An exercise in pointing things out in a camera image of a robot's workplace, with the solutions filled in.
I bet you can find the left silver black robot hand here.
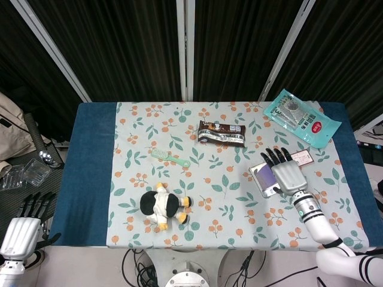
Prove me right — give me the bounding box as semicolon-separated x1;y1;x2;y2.
0;192;62;261

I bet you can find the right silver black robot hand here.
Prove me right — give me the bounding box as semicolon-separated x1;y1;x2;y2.
260;146;309;197

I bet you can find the purple cube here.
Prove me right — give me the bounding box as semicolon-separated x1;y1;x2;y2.
257;165;278;188

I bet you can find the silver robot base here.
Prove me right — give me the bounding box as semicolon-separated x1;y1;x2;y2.
148;249;228;287

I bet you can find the pink snack packet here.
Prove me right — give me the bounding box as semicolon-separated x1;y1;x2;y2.
290;149;315;169

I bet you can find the crumpled clear plastic packaging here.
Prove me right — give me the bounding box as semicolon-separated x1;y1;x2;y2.
0;166;26;192

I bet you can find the teal pouch package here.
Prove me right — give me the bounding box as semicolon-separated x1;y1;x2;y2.
263;88;342;149

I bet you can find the clear plastic tray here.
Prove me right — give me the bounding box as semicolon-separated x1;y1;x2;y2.
23;158;52;188

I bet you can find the brown snack package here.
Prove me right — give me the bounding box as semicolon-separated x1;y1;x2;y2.
197;120;247;148

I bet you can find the blue table cover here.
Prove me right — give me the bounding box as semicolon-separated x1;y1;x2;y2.
49;101;375;248

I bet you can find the beige fabric bag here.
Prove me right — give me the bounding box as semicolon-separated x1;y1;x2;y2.
0;91;39;162

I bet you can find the floral tablecloth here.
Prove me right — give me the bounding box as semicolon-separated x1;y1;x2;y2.
106;101;369;251

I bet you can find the green plastic comb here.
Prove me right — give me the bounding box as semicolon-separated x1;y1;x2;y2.
151;148;191;168

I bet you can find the black white plush toy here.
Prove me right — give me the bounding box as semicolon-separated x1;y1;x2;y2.
139;182;194;231

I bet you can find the black curtain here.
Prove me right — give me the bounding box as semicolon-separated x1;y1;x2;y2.
26;0;183;103
276;0;383;129
0;0;81;144
193;0;300;102

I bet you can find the black cable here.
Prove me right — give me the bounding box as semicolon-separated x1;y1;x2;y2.
223;250;267;287
121;248;159;287

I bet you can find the gray hose chrome head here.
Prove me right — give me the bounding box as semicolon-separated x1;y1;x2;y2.
23;112;60;167

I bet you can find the white frame post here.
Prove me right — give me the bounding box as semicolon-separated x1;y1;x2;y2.
259;0;317;101
175;0;195;102
8;0;92;104

